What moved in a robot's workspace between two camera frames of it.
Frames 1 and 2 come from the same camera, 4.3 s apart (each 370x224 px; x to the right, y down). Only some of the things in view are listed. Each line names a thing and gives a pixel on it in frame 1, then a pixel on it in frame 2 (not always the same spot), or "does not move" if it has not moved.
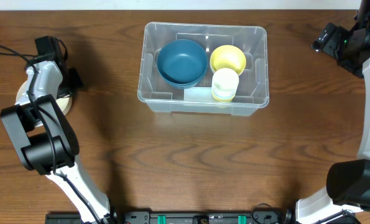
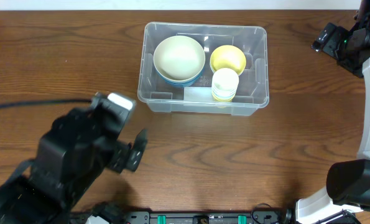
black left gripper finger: (74, 81) → (135, 153)
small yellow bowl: (227, 56) does not move
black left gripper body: (66, 88) → (116, 157)
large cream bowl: (65, 102) → (179, 58)
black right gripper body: (335, 47) does not move
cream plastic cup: (224, 84) does not move
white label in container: (198, 93) does not move
